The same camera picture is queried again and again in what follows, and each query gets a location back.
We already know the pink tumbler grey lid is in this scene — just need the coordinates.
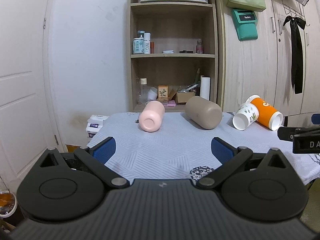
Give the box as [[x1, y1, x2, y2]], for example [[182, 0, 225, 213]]
[[139, 101, 165, 132]]

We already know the orange paper cup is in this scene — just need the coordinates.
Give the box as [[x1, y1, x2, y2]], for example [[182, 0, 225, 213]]
[[246, 95, 284, 131]]

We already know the white floral paper cup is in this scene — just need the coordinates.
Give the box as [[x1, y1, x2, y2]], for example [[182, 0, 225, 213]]
[[232, 103, 259, 131]]

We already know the white tissue pack stack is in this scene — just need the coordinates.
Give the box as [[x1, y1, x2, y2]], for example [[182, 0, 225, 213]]
[[86, 115, 108, 138]]

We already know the beige tumbler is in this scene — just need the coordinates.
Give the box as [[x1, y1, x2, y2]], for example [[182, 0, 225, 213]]
[[185, 96, 222, 129]]

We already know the white patterned tablecloth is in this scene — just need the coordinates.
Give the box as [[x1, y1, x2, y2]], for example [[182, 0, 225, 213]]
[[88, 113, 319, 184]]

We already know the white panel door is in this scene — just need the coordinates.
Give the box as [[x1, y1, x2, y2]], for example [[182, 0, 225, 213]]
[[1, 0, 56, 187]]

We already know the light wood wardrobe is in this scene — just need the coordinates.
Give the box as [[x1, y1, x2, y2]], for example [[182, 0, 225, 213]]
[[216, 0, 319, 116]]

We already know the small cardboard box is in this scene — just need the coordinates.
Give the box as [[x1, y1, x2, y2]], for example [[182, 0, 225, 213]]
[[169, 89, 195, 104]]

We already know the white paper towel roll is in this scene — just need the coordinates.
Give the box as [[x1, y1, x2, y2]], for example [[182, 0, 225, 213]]
[[200, 76, 210, 100]]

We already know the clear bottle beige cap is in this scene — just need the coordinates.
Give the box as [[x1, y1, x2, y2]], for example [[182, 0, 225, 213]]
[[139, 78, 148, 105]]

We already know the black ribbon bow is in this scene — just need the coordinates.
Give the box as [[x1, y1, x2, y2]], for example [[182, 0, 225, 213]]
[[283, 16, 306, 94]]

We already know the orange floral small box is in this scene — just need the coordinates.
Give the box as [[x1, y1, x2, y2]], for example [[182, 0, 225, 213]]
[[157, 85, 169, 102]]

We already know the pink small bottle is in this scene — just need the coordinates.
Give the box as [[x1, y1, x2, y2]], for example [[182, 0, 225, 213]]
[[196, 38, 203, 54]]

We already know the teal Redmi pouch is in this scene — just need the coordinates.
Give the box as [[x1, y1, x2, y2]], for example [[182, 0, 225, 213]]
[[232, 9, 258, 41]]

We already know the teal label jar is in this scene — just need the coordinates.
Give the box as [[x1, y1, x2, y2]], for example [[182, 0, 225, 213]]
[[132, 30, 145, 55]]

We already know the wooden open shelf unit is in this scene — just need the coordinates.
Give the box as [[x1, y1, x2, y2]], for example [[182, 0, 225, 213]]
[[126, 0, 218, 112]]

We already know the red small bottle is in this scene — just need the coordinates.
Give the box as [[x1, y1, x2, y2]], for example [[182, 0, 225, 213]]
[[150, 41, 155, 54]]

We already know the white tube bottle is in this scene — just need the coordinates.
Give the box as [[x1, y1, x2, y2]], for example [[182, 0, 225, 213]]
[[144, 33, 151, 54]]

